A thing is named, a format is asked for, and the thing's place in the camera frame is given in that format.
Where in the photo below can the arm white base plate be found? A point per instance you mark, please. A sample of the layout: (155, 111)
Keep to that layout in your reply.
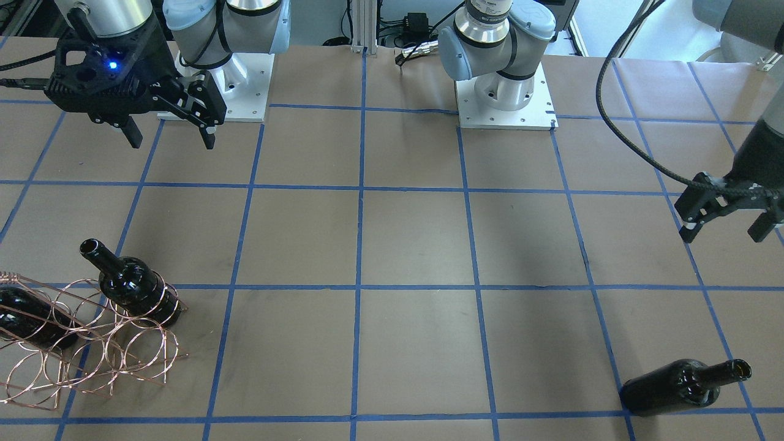
(495, 102)
(244, 81)

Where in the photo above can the dark wine bottle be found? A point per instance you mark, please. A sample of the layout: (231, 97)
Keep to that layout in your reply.
(132, 285)
(682, 385)

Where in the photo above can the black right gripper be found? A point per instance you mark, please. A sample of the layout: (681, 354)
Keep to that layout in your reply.
(157, 56)

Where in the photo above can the aluminium frame post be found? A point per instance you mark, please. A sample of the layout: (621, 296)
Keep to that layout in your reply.
(364, 24)

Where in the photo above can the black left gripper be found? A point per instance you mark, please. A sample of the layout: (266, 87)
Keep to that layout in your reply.
(757, 154)

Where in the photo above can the black power adapter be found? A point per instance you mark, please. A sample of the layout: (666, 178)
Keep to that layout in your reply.
(416, 25)

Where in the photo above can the copper wire wine rack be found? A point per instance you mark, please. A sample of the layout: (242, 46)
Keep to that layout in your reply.
(110, 346)

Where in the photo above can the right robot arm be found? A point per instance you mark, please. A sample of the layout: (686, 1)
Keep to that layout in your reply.
(201, 35)

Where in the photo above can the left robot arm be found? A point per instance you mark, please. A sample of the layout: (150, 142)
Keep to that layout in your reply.
(499, 45)

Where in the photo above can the dark wine bottle in rack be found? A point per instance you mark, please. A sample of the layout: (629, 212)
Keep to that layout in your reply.
(132, 285)

